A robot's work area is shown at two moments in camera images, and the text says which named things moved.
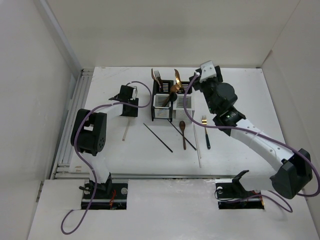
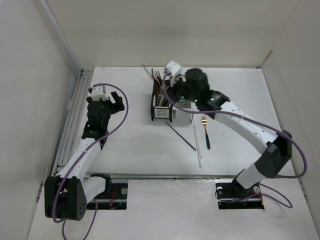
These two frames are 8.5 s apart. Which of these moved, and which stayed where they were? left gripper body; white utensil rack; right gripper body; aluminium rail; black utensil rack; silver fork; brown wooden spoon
Moved: right gripper body; brown wooden spoon; left gripper body
Stayed: silver fork; aluminium rail; white utensil rack; black utensil rack
